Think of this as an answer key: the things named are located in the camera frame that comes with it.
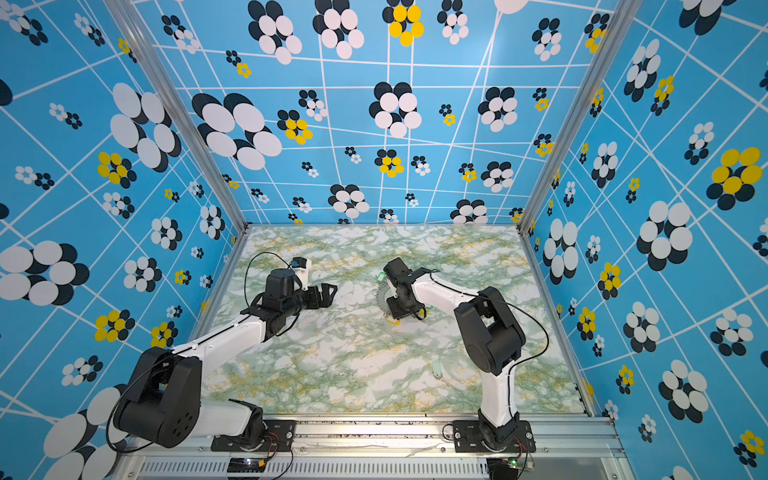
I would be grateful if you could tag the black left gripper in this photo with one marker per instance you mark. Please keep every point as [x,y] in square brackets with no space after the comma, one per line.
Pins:
[323,303]

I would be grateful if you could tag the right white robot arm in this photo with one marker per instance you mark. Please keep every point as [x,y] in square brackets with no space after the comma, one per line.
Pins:
[492,336]

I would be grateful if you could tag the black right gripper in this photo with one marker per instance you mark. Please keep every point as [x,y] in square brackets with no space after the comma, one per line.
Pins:
[395,312]

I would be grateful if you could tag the aluminium corner post right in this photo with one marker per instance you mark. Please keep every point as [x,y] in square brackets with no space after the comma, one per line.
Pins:
[620,23]

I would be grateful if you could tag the aluminium corner post left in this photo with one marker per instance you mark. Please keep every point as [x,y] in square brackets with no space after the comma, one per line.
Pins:
[129,23]

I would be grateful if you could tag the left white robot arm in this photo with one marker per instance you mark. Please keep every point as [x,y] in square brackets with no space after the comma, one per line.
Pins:
[163,403]

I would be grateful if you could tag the aluminium corner post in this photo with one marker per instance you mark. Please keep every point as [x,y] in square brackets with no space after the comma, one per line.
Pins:
[620,23]
[129,23]

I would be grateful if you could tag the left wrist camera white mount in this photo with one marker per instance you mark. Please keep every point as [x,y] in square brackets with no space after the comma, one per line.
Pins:
[300,264]

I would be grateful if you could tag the pale green key tag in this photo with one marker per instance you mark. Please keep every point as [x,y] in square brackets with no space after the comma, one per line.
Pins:
[437,370]

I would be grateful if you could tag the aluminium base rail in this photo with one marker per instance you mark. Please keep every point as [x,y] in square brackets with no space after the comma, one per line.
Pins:
[567,446]

